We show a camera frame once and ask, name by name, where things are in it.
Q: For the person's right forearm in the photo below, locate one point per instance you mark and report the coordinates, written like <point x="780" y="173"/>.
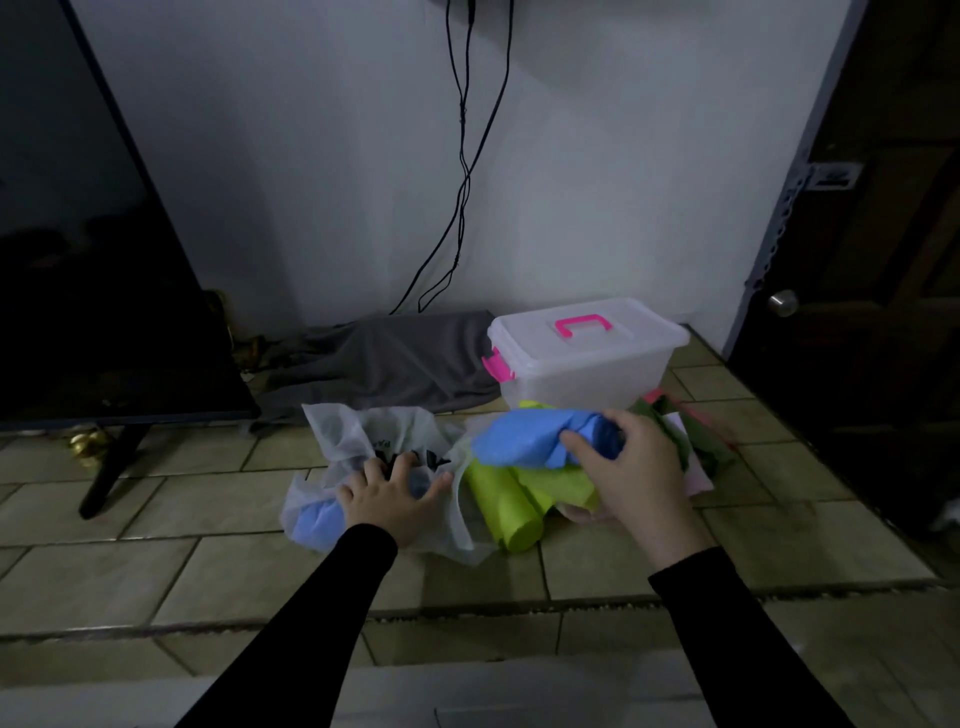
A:
<point x="735" y="645"/>

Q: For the person's left hand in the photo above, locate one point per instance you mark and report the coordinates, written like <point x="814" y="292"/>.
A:
<point x="390" y="506"/>

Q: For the blue cloth in bag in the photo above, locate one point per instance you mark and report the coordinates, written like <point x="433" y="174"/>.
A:
<point x="316" y="525"/>

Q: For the grey cloth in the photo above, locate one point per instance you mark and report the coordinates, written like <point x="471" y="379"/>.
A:
<point x="382" y="364"/>

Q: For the metal door latch plate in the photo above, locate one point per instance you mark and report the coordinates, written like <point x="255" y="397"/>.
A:
<point x="834" y="176"/>

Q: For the person's left forearm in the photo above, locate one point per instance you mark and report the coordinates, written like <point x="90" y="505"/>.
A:
<point x="300" y="637"/>

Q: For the black flat screen television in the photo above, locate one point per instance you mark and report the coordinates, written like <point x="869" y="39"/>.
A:
<point x="90" y="247"/>

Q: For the black television stand leg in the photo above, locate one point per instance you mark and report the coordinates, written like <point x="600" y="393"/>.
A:
<point x="112" y="469"/>

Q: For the white nonwoven bag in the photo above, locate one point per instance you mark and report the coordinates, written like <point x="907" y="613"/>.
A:
<point x="337" y="442"/>

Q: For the pink box latch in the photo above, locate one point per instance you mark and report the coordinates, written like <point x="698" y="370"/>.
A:
<point x="497" y="366"/>

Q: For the silver door knob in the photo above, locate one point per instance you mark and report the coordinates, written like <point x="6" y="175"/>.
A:
<point x="783" y="303"/>

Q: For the clear plastic storage box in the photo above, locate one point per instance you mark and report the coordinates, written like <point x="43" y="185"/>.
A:
<point x="585" y="386"/>

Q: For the dark green cloth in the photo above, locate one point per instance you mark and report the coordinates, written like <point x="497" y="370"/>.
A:
<point x="679" y="431"/>

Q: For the yellow-green rolled cloth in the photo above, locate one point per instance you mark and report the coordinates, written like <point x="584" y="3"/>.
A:
<point x="504" y="510"/>

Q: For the dark wooden door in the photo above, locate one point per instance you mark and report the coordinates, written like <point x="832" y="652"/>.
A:
<point x="877" y="300"/>

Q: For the yellow-green folded cloth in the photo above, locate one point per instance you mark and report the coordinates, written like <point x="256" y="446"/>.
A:
<point x="556" y="486"/>

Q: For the blue cloth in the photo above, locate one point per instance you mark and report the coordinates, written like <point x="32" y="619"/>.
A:
<point x="316" y="525"/>
<point x="525" y="439"/>

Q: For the white translucent box lid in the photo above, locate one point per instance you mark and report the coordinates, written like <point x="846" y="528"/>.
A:
<point x="600" y="349"/>

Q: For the person's left thumb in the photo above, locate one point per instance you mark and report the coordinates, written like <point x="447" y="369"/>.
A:
<point x="438" y="487"/>

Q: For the small gold ornament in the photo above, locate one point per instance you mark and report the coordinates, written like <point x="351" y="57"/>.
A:
<point x="88" y="444"/>

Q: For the person's right hand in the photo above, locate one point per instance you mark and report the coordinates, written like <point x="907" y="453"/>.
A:
<point x="643" y="484"/>

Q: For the person's right thumb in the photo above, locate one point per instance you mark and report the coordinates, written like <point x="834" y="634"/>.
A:
<point x="585" y="454"/>

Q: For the person's left middle finger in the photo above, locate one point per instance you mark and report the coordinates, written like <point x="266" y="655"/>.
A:
<point x="374" y="472"/>

